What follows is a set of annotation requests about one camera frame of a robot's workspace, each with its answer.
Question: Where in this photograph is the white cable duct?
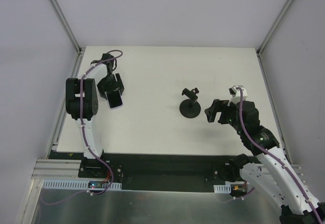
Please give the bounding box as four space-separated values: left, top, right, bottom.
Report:
213 184 232 194
43 179 122 191

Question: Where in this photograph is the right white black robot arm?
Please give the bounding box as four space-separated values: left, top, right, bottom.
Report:
205 99 324 223

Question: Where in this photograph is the right aluminium frame post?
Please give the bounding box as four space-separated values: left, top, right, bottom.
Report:
256 0 307 56

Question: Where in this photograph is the left aluminium frame post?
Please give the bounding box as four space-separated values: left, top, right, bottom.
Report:
48 0 82 54

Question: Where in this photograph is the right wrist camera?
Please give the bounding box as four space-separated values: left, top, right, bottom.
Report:
227 85 247 106

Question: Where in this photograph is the aluminium frame post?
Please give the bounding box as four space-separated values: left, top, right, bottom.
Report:
48 0 82 54
256 0 307 56

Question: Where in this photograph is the black phone stand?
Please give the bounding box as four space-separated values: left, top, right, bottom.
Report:
179 87 201 119

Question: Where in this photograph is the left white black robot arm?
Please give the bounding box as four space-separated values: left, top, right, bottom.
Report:
65 49 125 178

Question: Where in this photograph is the purple smartphone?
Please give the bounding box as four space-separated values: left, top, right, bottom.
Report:
105 90 123 109

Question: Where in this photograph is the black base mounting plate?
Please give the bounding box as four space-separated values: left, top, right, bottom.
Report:
49 151 257 191

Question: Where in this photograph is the left white cable duct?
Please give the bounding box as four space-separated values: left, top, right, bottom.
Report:
43 179 122 191

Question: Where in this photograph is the right white cable duct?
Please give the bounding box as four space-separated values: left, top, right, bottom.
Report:
213 184 232 194

